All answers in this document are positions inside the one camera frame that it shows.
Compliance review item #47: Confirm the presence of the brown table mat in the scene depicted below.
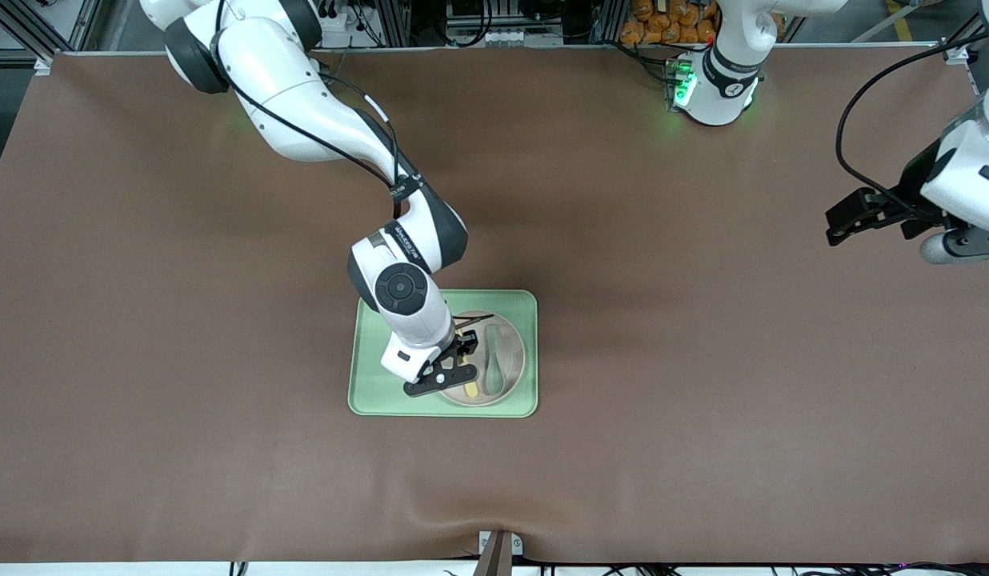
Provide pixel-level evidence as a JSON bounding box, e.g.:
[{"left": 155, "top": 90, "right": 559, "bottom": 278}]
[{"left": 0, "top": 44, "right": 989, "bottom": 565}]

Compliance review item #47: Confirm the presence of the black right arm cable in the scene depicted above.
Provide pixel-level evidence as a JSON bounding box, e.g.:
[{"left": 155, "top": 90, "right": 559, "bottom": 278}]
[{"left": 210, "top": 0, "right": 496, "bottom": 330}]

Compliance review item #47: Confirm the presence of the pile of orange objects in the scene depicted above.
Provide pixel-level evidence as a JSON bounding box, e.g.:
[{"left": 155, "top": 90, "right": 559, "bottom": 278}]
[{"left": 620, "top": 0, "right": 718, "bottom": 46}]

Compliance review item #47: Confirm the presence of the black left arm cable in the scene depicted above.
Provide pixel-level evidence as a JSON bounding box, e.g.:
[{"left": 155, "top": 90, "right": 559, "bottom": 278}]
[{"left": 835, "top": 30, "right": 989, "bottom": 218}]

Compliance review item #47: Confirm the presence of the beige round plate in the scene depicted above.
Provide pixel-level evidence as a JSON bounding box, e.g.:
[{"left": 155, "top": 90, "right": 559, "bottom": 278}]
[{"left": 435, "top": 310, "right": 527, "bottom": 408}]

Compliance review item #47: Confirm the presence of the white power strip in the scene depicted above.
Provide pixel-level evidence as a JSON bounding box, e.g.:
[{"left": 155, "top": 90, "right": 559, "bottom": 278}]
[{"left": 320, "top": 0, "right": 383, "bottom": 34}]

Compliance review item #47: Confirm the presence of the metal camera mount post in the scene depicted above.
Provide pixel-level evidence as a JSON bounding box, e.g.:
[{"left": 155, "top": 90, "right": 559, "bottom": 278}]
[{"left": 472, "top": 530, "right": 524, "bottom": 576}]

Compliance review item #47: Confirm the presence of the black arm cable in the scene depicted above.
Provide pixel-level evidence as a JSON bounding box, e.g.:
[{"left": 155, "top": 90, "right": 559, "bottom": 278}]
[
  {"left": 210, "top": 0, "right": 496, "bottom": 330},
  {"left": 835, "top": 30, "right": 989, "bottom": 218}
]

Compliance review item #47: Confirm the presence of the yellow plastic fork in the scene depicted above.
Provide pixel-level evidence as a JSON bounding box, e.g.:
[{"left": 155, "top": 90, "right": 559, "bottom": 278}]
[{"left": 453, "top": 324, "right": 481, "bottom": 399}]

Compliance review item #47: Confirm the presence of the sage green plastic spoon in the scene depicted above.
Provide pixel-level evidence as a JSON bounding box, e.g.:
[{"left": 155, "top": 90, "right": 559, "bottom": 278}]
[{"left": 482, "top": 323, "right": 506, "bottom": 397}]

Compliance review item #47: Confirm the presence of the light green rectangular tray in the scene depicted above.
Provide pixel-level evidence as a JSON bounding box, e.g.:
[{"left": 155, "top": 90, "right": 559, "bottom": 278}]
[{"left": 348, "top": 289, "right": 539, "bottom": 418}]

